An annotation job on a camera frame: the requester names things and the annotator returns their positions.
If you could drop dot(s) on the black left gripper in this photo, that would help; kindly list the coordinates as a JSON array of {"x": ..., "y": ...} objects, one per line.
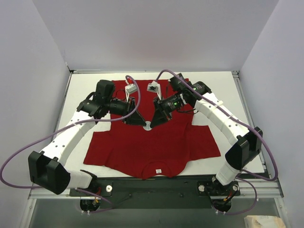
[{"x": 130, "y": 109}]

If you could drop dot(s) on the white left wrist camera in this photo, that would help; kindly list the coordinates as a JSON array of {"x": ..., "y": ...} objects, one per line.
[{"x": 130, "y": 88}]

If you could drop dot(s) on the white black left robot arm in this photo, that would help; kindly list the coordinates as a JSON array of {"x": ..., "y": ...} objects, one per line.
[{"x": 47, "y": 167}]

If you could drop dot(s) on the round painted brooch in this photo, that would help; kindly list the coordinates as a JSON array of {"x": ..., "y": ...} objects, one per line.
[{"x": 147, "y": 126}]

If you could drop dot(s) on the beige foam block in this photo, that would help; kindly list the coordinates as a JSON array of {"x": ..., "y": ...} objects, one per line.
[{"x": 254, "y": 221}]

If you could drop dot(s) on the aluminium table edge rail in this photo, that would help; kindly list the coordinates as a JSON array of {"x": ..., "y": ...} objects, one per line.
[{"x": 81, "y": 71}]

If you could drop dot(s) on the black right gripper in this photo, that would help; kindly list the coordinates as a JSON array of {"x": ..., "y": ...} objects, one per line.
[{"x": 160, "y": 108}]

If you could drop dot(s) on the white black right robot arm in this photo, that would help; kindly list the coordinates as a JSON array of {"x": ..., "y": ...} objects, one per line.
[{"x": 245, "y": 144}]

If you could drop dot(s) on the red t-shirt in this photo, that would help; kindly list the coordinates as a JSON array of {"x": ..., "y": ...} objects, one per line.
[{"x": 164, "y": 150}]

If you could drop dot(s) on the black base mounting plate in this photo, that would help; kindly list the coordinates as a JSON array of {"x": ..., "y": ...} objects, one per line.
[{"x": 196, "y": 184}]

